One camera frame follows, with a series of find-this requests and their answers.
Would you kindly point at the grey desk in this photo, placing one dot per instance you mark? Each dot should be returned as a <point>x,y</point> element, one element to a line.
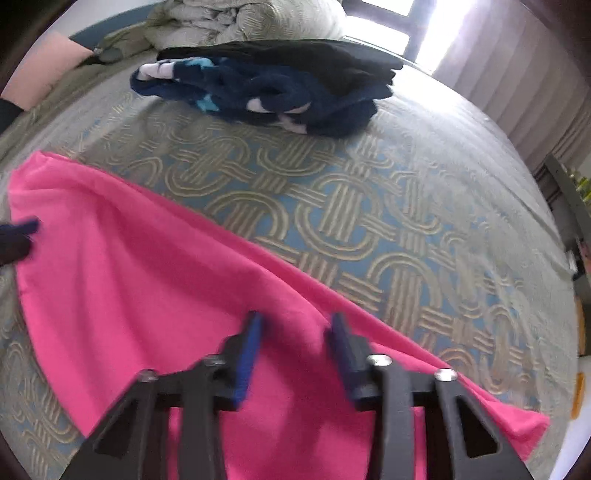
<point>570,213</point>

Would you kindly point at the navy star fleece garment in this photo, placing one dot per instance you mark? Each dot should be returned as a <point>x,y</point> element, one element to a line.
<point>246,92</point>

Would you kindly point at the orange stool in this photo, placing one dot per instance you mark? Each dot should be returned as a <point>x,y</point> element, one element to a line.
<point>580,382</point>

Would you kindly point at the blue headboard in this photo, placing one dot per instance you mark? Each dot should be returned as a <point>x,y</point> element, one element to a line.
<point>122,14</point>

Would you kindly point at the window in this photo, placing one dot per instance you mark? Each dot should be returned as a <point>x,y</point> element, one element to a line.
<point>421,32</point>

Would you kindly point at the pink pillow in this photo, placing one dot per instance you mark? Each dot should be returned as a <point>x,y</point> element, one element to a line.
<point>48,60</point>

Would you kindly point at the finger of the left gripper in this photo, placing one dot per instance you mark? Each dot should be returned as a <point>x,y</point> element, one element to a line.
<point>15,241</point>

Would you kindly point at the black folded garment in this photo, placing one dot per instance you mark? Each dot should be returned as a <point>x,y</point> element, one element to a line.
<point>341,66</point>

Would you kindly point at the pink pants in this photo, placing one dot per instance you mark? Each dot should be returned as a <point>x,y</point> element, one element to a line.
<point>122,279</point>

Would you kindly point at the grey rolled duvet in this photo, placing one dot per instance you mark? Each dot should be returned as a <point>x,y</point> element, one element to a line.
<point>203,23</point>

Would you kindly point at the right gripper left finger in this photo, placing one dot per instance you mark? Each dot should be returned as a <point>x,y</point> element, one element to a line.
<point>131,439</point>

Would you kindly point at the olive green pillow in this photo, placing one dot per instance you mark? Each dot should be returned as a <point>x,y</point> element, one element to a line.
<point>122,44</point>

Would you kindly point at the patterned bed cover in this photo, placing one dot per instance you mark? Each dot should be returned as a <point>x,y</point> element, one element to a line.
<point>429,220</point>

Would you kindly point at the beige curtain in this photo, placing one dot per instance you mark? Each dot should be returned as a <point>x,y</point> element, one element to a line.
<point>513,68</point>

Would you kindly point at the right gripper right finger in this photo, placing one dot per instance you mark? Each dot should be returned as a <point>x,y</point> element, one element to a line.
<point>462,440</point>

